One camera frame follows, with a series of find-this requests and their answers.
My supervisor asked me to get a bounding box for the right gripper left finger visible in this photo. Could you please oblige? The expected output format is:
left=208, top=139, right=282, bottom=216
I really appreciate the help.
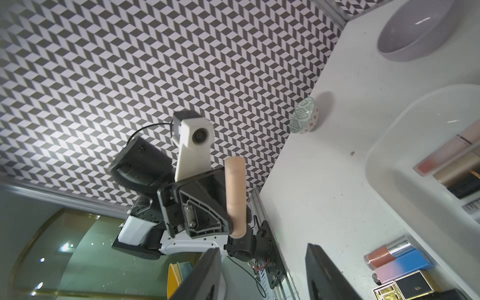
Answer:
left=170, top=247, right=221, bottom=300

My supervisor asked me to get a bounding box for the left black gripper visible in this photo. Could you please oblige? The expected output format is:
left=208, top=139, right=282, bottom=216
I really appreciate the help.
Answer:
left=157, top=167, right=233, bottom=239

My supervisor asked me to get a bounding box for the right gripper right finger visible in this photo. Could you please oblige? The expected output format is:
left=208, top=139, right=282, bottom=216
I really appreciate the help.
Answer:
left=305, top=243, right=361, bottom=300

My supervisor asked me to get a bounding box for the beige tan lipstick tube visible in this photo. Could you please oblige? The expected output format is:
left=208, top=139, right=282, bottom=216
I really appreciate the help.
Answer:
left=224, top=156, right=247, bottom=239

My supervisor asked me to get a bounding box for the red brown lip gloss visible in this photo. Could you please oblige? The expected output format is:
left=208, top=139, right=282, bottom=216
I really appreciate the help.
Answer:
left=363, top=236, right=414, bottom=270

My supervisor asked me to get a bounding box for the white plastic storage box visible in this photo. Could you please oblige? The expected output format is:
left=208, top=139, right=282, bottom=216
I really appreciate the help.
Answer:
left=366, top=84, right=480, bottom=300

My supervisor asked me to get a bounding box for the brown tan lipstick tube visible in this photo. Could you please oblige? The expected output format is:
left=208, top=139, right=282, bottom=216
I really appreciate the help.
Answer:
left=433, top=147, right=480, bottom=187

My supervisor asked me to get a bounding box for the pink lip gloss tube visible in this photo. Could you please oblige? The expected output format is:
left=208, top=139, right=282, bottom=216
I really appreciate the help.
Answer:
left=413, top=120, right=480, bottom=177

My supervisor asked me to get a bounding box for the silver grey lipstick tube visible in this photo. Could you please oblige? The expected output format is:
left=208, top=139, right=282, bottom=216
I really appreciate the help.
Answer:
left=462, top=198, right=480, bottom=218

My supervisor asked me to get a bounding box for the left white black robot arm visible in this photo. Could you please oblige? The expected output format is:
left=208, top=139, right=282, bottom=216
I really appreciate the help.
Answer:
left=110, top=136, right=272, bottom=262

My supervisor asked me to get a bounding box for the blue pink gradient lipstick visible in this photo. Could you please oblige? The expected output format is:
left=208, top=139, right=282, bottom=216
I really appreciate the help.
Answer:
left=372, top=249, right=435, bottom=285

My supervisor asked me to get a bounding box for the black gold square lipstick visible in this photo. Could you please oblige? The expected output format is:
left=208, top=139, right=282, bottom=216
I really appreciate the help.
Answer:
left=372, top=270, right=441, bottom=300

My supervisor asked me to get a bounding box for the black round lipstick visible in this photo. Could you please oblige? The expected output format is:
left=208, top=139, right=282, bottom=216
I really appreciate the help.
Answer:
left=418, top=289, right=467, bottom=300

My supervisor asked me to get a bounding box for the green patterned small bowl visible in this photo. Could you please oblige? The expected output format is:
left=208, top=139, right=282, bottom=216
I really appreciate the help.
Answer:
left=289, top=97, right=320, bottom=134

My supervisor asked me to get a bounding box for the grey purple bowl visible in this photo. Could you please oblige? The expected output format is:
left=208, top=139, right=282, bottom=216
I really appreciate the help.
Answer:
left=377, top=0, right=461, bottom=63

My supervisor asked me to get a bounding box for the aluminium front rail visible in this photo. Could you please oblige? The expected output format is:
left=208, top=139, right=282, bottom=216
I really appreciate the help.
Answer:
left=249, top=186, right=300, bottom=300

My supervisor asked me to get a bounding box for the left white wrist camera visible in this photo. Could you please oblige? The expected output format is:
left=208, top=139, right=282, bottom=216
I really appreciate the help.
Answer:
left=172, top=109, right=215, bottom=181

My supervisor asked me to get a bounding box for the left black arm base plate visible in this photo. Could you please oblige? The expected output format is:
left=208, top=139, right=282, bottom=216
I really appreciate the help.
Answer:
left=252, top=221, right=286, bottom=290

